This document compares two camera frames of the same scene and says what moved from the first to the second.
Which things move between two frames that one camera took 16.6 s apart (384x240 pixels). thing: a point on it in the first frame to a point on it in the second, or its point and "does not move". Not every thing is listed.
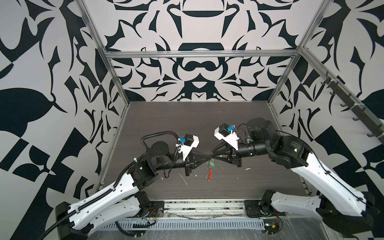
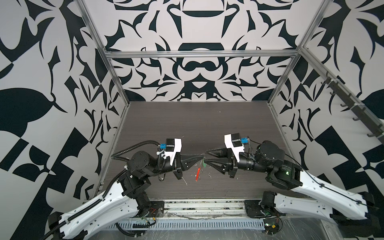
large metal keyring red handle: x=208 y=173 to x=198 y=174
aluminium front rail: x=204 y=207 does not move
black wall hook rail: x=363 y=114 does not move
